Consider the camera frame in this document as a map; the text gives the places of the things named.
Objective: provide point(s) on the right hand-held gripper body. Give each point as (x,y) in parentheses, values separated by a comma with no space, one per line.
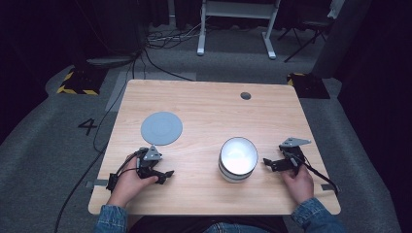
(292,153)

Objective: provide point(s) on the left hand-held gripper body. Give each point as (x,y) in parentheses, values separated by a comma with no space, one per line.
(149,160)

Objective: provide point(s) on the person's right hand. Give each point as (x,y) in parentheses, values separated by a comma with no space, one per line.
(298,186)

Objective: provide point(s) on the person's left hand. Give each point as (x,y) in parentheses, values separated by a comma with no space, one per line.
(129,186)

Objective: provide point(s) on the white bowl with dark stripe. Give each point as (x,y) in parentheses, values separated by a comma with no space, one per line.
(238,160)

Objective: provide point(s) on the grey round plate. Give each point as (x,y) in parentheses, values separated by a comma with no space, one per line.
(161,128)

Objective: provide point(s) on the grey tape strip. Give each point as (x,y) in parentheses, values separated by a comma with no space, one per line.
(97,183)
(328,187)

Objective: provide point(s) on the person's lap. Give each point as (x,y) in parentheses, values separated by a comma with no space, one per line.
(207,226)

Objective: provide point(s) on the grey table grommet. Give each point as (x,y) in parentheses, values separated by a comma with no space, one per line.
(245,95)

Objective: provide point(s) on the black yellow striped floor plate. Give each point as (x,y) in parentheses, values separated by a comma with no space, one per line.
(309,85)
(82,82)

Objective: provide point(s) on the dark stand base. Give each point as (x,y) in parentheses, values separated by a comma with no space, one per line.
(110,61)

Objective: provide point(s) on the black folding chair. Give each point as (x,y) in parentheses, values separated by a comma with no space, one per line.
(309,29)

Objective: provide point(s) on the white desk frame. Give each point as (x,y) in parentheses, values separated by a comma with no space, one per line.
(238,11)

